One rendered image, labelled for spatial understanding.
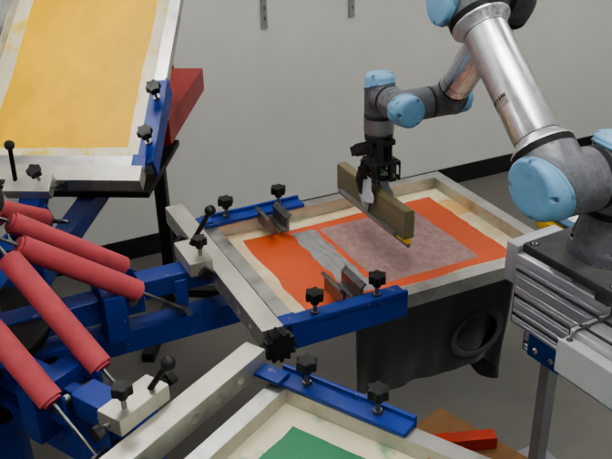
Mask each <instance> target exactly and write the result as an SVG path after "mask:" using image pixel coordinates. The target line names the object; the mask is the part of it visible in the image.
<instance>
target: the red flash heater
mask: <svg viewBox="0 0 612 459"><path fill-rule="evenodd" d="M169 84H170V87H171V90H172V98H171V104H170V110H169V115H168V124H167V130H166V136H165V141H164V145H171V144H172V142H173V141H174V139H175V137H176V136H177V134H178V133H179V131H180V129H181V128H182V126H183V124H184V123H185V121H186V119H187V118H188V116H189V114H190V112H191V110H192V109H193V107H194V106H195V105H196V103H197V101H198V100H199V97H200V96H201V94H202V92H203V91H204V80H203V69H202V68H174V65H173V66H172V71H171V77H170V81H169Z"/></svg>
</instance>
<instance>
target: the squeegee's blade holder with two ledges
mask: <svg viewBox="0 0 612 459"><path fill-rule="evenodd" d="M338 193H339V194H341V195H342V196H343V197H344V198H346V199H347V200H348V201H350V202H351V204H352V205H354V206H355V207H356V208H357V209H359V210H360V211H361V212H363V213H364V214H365V215H366V216H368V217H369V218H370V219H372V220H373V221H374V222H376V223H377V224H378V225H379V226H381V227H382V228H383V229H384V230H386V231H387V232H388V233H390V234H391V235H392V236H397V231H396V230H395V229H393V228H392V227H391V226H389V225H388V224H387V223H386V222H384V221H383V220H382V219H380V218H379V217H378V216H376V215H375V214H374V213H372V212H371V211H370V210H369V211H367V210H366V209H365V208H364V206H363V204H362V203H360V202H359V201H358V200H357V199H355V198H354V197H352V196H351V195H350V194H349V193H347V192H346V191H345V190H344V189H338Z"/></svg>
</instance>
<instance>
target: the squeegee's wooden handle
mask: <svg viewBox="0 0 612 459"><path fill-rule="evenodd" d="M356 173H357V169H356V168H354V167H353V166H351V165H350V164H348V163H347V162H345V161H344V162H341V163H338V165H337V188H338V189H344V190H345V191H346V192H347V193H349V194H350V195H351V196H352V197H354V198H355V199H357V200H358V201H359V202H360V203H362V201H361V198H360V195H359V192H358V189H357V185H356ZM372 194H373V195H374V203H370V205H369V210H370V211H371V212H372V213H374V214H375V215H376V216H378V217H379V218H380V219H382V220H383V221H384V222H386V223H387V224H388V225H389V226H391V227H392V228H393V229H394V230H396V231H397V235H398V236H399V237H400V238H401V239H403V240H407V239H410V238H413V232H414V210H412V209H410V208H409V207H408V206H406V205H405V204H404V203H402V202H401V201H400V200H398V199H397V198H396V197H394V196H393V195H392V194H390V193H389V192H387V191H386V190H385V189H383V188H381V187H380V186H379V185H375V184H373V183H372Z"/></svg>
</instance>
